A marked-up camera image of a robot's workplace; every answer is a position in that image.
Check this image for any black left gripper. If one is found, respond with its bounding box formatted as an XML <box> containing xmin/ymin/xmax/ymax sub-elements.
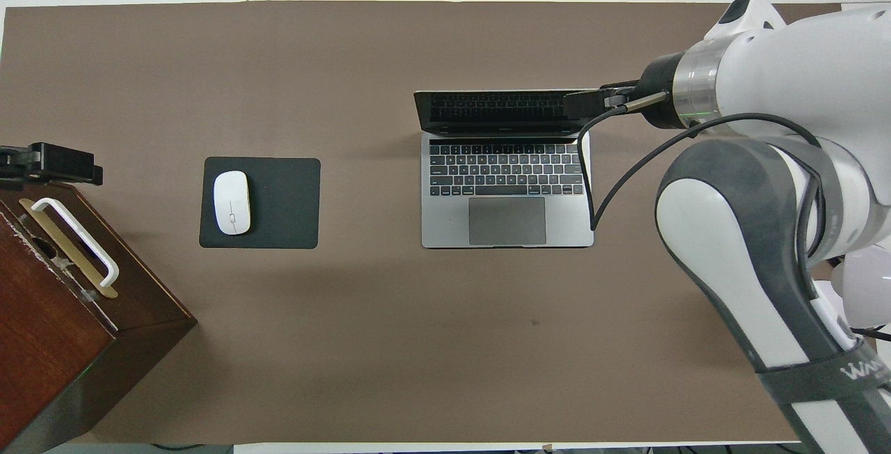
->
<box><xmin>0</xmin><ymin>146</ymin><xmax>36</xmax><ymax>183</ymax></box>

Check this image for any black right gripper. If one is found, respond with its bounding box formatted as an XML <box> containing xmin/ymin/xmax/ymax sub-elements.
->
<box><xmin>602</xmin><ymin>52</ymin><xmax>688</xmax><ymax>132</ymax></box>

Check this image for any grey Apple laptop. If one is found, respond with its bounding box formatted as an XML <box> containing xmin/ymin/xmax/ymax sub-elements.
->
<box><xmin>413</xmin><ymin>88</ymin><xmax>606</xmax><ymax>249</ymax></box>

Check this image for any dark wooden box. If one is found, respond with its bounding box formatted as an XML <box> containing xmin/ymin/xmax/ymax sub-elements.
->
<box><xmin>0</xmin><ymin>174</ymin><xmax>198</xmax><ymax>454</ymax></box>

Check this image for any white computer mouse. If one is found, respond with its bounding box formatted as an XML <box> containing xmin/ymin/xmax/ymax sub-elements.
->
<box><xmin>213</xmin><ymin>171</ymin><xmax>251</xmax><ymax>235</ymax></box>

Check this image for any brown table mat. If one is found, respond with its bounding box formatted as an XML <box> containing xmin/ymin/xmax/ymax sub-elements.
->
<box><xmin>0</xmin><ymin>1</ymin><xmax>843</xmax><ymax>444</ymax></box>

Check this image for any black mouse pad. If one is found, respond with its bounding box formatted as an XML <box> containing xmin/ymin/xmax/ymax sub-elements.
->
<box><xmin>199</xmin><ymin>157</ymin><xmax>322</xmax><ymax>250</ymax></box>

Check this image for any white desk lamp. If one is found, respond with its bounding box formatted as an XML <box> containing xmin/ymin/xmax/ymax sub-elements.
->
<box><xmin>811</xmin><ymin>245</ymin><xmax>891</xmax><ymax>343</ymax></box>

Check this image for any brass handle plate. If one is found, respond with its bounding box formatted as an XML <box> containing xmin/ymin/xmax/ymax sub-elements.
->
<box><xmin>18</xmin><ymin>198</ymin><xmax>119</xmax><ymax>299</ymax></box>

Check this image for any white box handle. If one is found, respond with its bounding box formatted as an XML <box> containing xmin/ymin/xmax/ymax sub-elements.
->
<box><xmin>30</xmin><ymin>198</ymin><xmax>120</xmax><ymax>289</ymax></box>

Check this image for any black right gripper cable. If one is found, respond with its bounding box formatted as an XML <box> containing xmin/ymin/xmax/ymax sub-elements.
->
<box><xmin>576</xmin><ymin>104</ymin><xmax>823</xmax><ymax>233</ymax></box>

